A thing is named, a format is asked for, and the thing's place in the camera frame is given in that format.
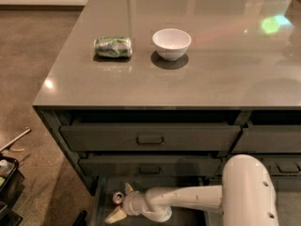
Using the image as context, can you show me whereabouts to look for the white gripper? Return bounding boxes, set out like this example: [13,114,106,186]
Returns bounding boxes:
[105,183,150,224]

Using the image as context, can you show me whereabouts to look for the red coke can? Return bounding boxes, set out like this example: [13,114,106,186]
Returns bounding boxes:
[112,192,124,205]

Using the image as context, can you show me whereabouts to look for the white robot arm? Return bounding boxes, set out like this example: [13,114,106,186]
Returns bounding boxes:
[105,154,279,226]

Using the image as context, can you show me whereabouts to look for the open bottom grey drawer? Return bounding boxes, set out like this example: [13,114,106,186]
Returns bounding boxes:
[89,174,211,226]

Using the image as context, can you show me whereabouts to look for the middle left grey drawer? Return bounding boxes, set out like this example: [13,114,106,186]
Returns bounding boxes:
[79,154,221,176]

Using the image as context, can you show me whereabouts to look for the black object at bottom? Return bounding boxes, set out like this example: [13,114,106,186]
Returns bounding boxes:
[72,210,87,226]

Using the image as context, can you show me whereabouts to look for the top left grey drawer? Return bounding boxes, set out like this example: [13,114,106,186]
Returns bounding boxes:
[60,123,241,152]

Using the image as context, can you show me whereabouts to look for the grey counter cabinet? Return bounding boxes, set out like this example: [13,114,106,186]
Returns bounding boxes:
[33,0,301,190]

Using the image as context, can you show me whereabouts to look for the crushed green soda can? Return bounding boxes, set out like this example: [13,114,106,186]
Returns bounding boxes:
[94,37,133,58]

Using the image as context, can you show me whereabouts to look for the middle right grey drawer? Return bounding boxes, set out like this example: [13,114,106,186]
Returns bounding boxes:
[216,154,301,177]

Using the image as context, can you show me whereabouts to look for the bottom right grey drawer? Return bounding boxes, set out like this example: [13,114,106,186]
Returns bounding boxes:
[205,176,301,193]

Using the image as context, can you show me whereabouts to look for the top right grey drawer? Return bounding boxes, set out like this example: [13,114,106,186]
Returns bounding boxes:
[233,122,301,153]

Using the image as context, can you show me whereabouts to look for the black tray with items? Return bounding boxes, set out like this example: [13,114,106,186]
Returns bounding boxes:
[0,156,24,226]

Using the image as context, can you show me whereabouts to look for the metal rod on floor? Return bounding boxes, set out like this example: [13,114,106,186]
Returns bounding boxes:
[0,128,31,153]

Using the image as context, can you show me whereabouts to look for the small plastic bottle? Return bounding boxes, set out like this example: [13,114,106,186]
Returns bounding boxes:
[0,159,14,177]

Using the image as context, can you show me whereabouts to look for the white bowl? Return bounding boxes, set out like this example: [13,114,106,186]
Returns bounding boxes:
[152,28,192,61]

